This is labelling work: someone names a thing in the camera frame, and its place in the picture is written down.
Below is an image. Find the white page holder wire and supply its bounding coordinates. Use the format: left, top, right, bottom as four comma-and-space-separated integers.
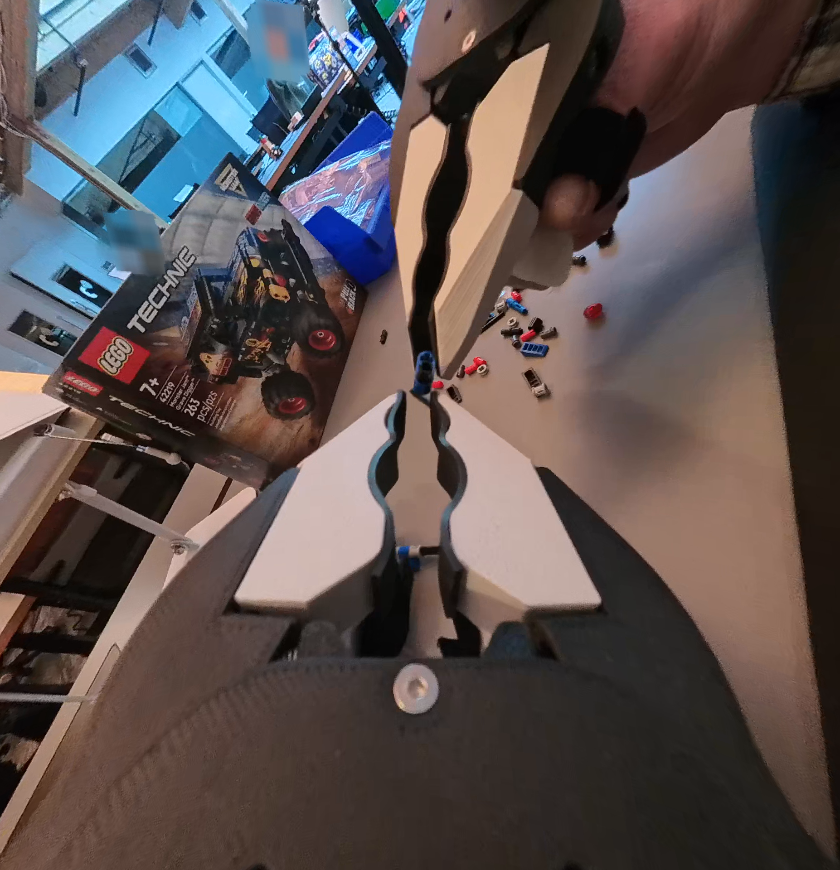
34, 423, 184, 466

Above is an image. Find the light grey desk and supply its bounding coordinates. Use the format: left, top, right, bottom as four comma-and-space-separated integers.
325, 105, 835, 857

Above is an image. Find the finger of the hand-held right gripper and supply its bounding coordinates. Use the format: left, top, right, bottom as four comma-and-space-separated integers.
390, 109, 476, 358
432, 43, 551, 379

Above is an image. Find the long office desk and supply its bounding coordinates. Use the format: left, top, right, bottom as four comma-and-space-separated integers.
246, 41, 393, 194

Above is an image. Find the person's right hand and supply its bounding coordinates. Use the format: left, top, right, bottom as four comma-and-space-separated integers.
542, 0, 823, 252

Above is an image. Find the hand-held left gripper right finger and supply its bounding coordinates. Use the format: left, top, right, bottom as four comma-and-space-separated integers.
430, 393, 603, 644

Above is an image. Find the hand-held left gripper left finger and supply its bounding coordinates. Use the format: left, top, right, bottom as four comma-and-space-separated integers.
235, 391, 415, 657

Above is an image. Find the blue storage bin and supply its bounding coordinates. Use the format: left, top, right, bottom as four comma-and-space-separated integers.
278, 111, 398, 286

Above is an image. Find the person's right forearm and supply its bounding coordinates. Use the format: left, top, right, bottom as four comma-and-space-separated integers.
767, 0, 840, 104

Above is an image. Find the toy set box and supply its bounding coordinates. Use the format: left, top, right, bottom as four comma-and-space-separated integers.
42, 151, 368, 492

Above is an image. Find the clear plastic bag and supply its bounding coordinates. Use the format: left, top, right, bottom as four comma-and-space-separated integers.
280, 139, 393, 228

